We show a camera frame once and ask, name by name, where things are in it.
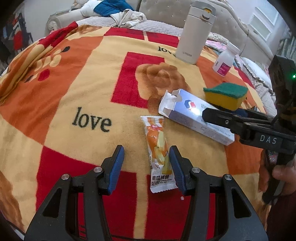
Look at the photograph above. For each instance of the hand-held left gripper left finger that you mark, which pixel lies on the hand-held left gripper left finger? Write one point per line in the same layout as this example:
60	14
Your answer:
115	166

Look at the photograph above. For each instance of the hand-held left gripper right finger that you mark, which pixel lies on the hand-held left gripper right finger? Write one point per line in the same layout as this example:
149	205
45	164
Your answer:
178	169

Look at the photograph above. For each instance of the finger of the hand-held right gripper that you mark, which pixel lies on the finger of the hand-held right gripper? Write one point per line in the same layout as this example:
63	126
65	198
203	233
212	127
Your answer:
252	115
222	119

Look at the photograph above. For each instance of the orange white snack packet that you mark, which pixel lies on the orange white snack packet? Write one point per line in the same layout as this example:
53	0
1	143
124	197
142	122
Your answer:
157	143

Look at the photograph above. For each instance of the white blue carton box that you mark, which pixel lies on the white blue carton box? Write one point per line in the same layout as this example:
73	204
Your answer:
185	111

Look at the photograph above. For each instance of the person's right forearm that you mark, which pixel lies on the person's right forearm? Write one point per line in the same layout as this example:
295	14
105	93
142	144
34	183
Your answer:
282	217

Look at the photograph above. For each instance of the person's right hand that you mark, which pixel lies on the person's right hand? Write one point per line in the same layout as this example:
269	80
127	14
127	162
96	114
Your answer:
288	178

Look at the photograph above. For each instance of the green yellow sponge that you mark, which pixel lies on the green yellow sponge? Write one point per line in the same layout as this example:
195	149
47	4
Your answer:
225	93

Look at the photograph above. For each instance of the white bottle pink label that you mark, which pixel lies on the white bottle pink label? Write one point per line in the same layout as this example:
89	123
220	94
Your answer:
224	61

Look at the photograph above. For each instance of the orange red printed blanket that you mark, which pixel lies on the orange red printed blanket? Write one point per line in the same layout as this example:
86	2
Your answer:
81	88

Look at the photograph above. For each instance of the white thermos flask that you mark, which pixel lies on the white thermos flask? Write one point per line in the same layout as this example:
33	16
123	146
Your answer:
194	34

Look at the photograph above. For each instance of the cream crumpled cloth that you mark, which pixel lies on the cream crumpled cloth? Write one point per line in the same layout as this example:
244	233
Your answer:
129	17

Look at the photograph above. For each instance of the blue cloth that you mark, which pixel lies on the blue cloth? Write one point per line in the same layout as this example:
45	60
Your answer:
112	8

